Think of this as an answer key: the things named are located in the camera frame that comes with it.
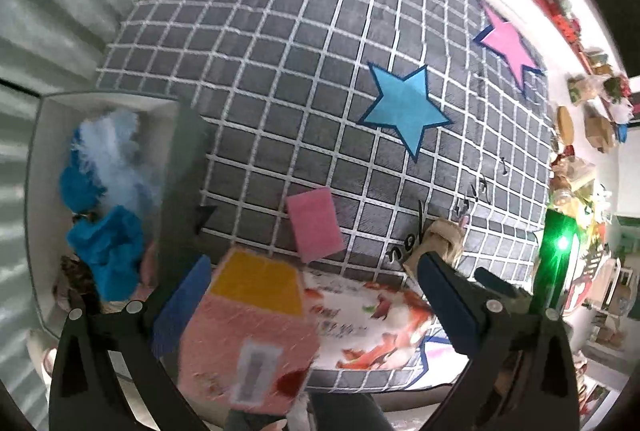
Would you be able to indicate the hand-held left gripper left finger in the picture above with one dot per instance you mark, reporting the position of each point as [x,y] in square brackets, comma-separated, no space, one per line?
[175,311]

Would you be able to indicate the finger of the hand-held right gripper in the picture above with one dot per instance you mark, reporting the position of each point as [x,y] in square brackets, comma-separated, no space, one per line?
[500,286]

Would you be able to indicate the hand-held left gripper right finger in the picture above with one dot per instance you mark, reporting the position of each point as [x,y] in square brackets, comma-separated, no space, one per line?
[447,306]

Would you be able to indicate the pink carton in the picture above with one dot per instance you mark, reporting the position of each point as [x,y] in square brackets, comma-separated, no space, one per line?
[240,346]

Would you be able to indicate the grey cardboard box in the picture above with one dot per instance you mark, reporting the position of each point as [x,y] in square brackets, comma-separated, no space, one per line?
[190,161]

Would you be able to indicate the pink sponge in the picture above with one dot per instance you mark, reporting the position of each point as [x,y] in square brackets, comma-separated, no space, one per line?
[315,226]

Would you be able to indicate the light blue feather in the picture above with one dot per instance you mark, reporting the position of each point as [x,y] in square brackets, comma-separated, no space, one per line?
[115,151]

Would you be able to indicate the white fox print carton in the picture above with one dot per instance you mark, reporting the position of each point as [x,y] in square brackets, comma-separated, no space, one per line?
[360,326]

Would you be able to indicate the yellow round woven lid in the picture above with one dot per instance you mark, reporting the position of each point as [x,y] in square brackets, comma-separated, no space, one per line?
[565,126]

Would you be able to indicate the small brown cardboard box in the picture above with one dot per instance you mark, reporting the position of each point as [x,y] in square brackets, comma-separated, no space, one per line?
[599,132]

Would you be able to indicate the person's leg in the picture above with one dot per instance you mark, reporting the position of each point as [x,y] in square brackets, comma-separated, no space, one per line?
[345,413]

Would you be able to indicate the grey checked blanket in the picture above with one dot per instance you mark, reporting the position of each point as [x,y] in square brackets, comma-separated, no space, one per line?
[300,61]

